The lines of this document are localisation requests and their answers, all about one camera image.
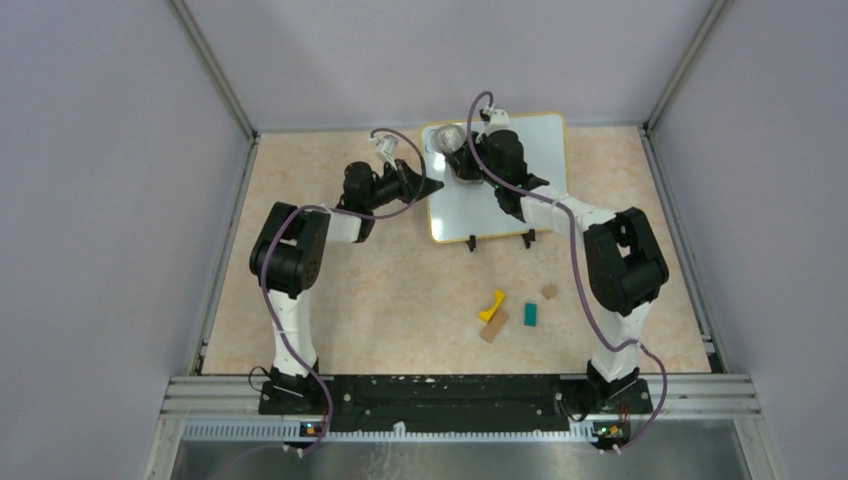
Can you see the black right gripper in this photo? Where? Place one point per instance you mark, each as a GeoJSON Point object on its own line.
{"type": "Point", "coordinates": [462, 161]}

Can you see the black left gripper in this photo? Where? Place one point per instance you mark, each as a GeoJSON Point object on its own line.
{"type": "Point", "coordinates": [411, 186]}

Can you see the yellow framed whiteboard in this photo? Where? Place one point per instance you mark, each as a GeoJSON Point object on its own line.
{"type": "Point", "coordinates": [460, 211]}

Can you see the grey round eraser sponge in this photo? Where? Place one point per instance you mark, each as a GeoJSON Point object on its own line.
{"type": "Point", "coordinates": [448, 139]}

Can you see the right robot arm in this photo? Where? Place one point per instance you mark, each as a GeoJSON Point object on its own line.
{"type": "Point", "coordinates": [625, 267]}

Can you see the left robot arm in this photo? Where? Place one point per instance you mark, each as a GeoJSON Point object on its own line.
{"type": "Point", "coordinates": [287, 258]}

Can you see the black left stand foot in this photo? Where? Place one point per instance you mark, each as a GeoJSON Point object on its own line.
{"type": "Point", "coordinates": [471, 243]}

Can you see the black stand foot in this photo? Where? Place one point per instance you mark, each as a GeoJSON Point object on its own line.
{"type": "Point", "coordinates": [471, 243]}
{"type": "Point", "coordinates": [528, 238]}

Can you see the black right stand foot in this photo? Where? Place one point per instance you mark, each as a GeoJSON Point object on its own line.
{"type": "Point", "coordinates": [528, 238]}

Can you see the yellow arch wooden block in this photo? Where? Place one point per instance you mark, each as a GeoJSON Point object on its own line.
{"type": "Point", "coordinates": [487, 314]}

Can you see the small natural wooden cube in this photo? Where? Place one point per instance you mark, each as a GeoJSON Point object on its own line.
{"type": "Point", "coordinates": [549, 291]}

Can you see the natural long wooden block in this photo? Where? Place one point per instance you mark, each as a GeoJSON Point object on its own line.
{"type": "Point", "coordinates": [494, 326]}

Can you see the teal wooden block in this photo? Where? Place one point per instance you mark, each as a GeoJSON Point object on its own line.
{"type": "Point", "coordinates": [530, 314]}

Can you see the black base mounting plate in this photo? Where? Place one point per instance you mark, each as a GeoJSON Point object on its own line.
{"type": "Point", "coordinates": [475, 403]}

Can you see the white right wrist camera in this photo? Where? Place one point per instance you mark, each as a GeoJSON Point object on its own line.
{"type": "Point", "coordinates": [494, 120]}

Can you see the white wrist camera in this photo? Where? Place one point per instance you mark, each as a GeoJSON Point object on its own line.
{"type": "Point", "coordinates": [494, 120]}
{"type": "Point", "coordinates": [385, 147]}

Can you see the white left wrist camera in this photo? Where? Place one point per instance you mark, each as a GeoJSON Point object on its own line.
{"type": "Point", "coordinates": [385, 147]}

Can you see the aluminium front frame rail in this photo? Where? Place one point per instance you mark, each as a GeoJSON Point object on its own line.
{"type": "Point", "coordinates": [226, 408]}

